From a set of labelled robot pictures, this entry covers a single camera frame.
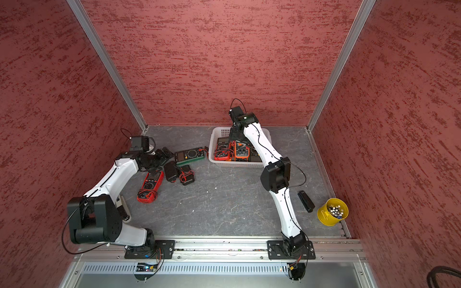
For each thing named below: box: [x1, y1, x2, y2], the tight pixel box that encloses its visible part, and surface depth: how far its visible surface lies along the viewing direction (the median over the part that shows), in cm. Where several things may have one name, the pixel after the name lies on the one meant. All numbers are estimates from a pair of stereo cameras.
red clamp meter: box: [136, 171, 165, 204], surface depth 88 cm
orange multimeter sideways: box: [234, 141, 251, 159], surface depth 91 cm
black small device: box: [163, 160, 178, 183], surface depth 96 cm
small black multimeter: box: [178, 164, 196, 186], surface depth 94 cm
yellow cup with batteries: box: [316, 198, 350, 227], surface depth 77 cm
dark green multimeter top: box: [174, 147, 205, 165], surface depth 105 cm
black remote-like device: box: [297, 190, 316, 213], surface depth 88 cm
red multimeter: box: [213, 136, 232, 162], surface depth 97 cm
